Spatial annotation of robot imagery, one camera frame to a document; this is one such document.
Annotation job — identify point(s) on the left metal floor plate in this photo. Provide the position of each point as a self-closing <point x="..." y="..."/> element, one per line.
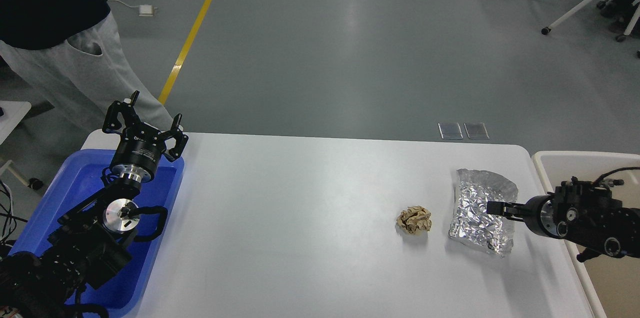
<point x="450" y="131"/>

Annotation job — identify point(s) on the blue plastic bin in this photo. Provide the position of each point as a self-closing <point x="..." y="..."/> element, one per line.
<point x="78" y="178"/>

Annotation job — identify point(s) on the white side table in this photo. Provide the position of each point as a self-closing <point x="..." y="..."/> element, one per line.
<point x="13" y="113"/>

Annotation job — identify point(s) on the white power adapter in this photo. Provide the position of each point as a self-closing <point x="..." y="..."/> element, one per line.
<point x="146" y="10"/>

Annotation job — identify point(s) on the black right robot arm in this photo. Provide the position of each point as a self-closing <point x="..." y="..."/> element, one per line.
<point x="581" y="212"/>

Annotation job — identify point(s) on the beige plastic bin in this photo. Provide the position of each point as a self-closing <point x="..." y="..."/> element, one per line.
<point x="611" y="284"/>

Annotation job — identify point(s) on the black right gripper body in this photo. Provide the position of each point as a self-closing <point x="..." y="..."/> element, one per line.
<point x="539" y="216"/>

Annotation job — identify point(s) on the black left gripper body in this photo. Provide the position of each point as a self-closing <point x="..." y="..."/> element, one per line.
<point x="138" y="154"/>

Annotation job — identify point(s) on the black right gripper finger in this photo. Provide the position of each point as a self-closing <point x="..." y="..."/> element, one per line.
<point x="509" y="210"/>

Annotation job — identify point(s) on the silver foil bag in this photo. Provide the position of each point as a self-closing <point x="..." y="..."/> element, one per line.
<point x="471" y="225"/>

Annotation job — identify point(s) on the right metal floor plate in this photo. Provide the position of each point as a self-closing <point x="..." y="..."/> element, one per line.
<point x="476" y="131"/>

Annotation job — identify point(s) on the crumpled brown paper ball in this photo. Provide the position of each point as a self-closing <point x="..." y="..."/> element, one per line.
<point x="415" y="220"/>

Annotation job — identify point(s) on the metal floor plate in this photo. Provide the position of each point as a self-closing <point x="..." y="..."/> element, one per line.
<point x="476" y="131"/>
<point x="450" y="131"/>

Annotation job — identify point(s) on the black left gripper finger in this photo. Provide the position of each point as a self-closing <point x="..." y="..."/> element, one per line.
<point x="121" y="115"/>
<point x="173" y="142"/>

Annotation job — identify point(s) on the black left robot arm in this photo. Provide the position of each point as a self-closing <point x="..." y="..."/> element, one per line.
<point x="90" y="246"/>

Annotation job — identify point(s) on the black office chair base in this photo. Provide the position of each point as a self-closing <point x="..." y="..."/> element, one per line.
<point x="621" y="13"/>

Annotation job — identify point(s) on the person in grey trousers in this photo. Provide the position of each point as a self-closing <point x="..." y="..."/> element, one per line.
<point x="70" y="52"/>

